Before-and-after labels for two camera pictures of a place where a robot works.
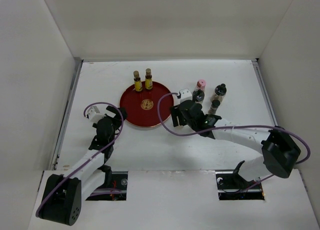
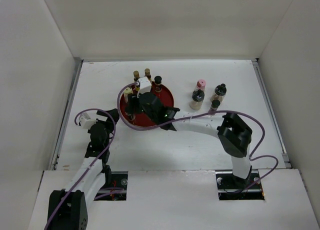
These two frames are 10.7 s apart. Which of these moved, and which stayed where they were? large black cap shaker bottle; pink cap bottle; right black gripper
Moved: right black gripper
Stayed: pink cap bottle; large black cap shaker bottle
